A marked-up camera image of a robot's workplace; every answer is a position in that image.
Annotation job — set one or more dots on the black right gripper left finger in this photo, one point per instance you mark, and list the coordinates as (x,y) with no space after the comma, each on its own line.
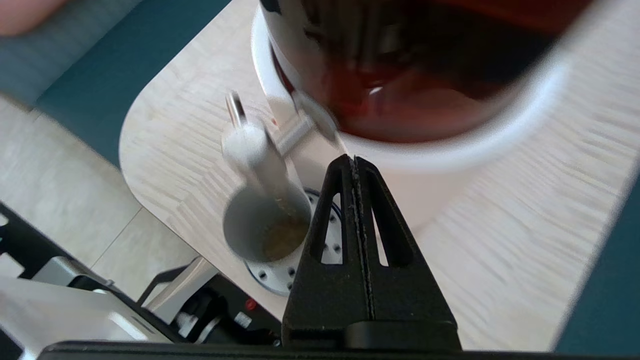
(325,300)

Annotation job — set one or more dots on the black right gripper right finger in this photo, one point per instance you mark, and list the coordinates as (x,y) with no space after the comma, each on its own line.
(410,295)

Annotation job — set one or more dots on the grey plastic cup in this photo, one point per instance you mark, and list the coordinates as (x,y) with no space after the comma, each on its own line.
(250,230)

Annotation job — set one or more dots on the large silver dispenser tap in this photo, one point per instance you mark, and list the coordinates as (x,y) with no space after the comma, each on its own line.
(255,155)

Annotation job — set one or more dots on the white black robot base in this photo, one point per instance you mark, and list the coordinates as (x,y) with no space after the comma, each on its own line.
(75,315)

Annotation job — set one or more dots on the large blue perforated drip tray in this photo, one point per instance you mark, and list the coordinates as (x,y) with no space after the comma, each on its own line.
(275,277)

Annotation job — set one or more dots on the large tea dispenser white base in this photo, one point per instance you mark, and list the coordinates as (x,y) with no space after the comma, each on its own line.
(425,100)

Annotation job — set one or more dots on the pink bolster cushion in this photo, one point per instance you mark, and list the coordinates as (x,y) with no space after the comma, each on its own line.
(25,12)

